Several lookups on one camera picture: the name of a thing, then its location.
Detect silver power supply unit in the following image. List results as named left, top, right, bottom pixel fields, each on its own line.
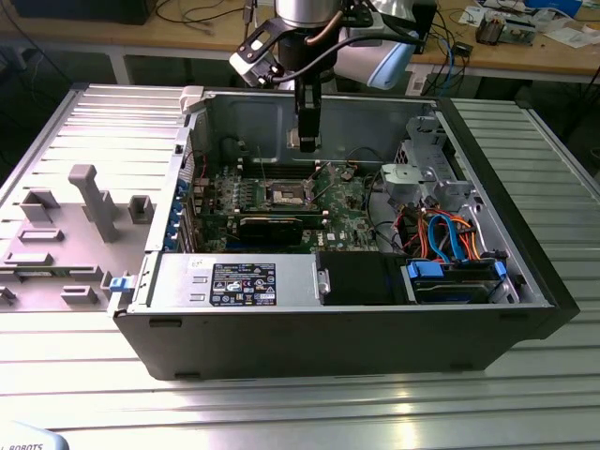
left=140, top=252, right=324, bottom=313

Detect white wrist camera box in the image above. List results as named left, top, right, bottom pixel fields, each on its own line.
left=228, top=27, right=282, bottom=84

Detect hard disk in blue carrier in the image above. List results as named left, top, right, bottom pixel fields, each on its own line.
left=402, top=260, right=510, bottom=306

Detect green RAM stick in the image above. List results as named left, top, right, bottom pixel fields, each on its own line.
left=202, top=208, right=328, bottom=220

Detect black and grey PC case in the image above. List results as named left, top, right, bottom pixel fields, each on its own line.
left=112, top=83, right=581, bottom=382

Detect pale blue teach pendant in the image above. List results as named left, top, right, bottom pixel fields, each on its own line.
left=0, top=419, right=71, bottom=450

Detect green motherboard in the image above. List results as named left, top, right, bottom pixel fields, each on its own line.
left=187, top=161, right=379, bottom=254

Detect wooden desk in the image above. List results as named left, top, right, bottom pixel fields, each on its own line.
left=0, top=0, right=600, bottom=85

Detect blue plastic latch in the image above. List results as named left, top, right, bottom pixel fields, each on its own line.
left=108, top=275, right=135, bottom=295

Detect pale grey case latch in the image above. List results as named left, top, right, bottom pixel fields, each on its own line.
left=180, top=85, right=207, bottom=114

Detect grey metal device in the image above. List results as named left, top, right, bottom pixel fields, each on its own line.
left=503, top=17, right=538, bottom=47

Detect black graphics card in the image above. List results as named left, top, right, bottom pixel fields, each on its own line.
left=237, top=216, right=305, bottom=248

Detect white paper sheets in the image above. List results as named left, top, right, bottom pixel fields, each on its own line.
left=538, top=25, right=600, bottom=49

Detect blue cable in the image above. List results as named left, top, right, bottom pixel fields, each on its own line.
left=444, top=27, right=463, bottom=88

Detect blue flat box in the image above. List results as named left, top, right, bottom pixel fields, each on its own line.
left=523, top=0, right=585, bottom=13

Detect CPU socket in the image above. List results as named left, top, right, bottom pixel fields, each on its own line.
left=265, top=179, right=314, bottom=208

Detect grey metal disk bay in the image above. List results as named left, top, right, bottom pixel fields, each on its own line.
left=379, top=114, right=477, bottom=215

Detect orange wire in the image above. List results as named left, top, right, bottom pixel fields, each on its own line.
left=461, top=216, right=482, bottom=259
left=412, top=213, right=430, bottom=259

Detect grey parts rack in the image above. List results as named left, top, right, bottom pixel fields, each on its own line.
left=0, top=163, right=158, bottom=313

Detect finned CPU cooler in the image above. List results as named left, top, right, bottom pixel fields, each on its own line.
left=475, top=12, right=507, bottom=47

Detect thin black wire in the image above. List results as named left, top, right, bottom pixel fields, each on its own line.
left=346, top=145, right=383, bottom=166

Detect black upright box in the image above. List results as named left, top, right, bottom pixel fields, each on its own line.
left=412, top=0, right=438, bottom=55

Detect metal socket cover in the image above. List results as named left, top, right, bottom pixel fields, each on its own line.
left=304, top=161, right=339, bottom=199

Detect blue wire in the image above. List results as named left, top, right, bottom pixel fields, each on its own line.
left=427, top=213, right=470, bottom=263

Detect red wire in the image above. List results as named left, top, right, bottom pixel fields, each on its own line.
left=184, top=148, right=208, bottom=182

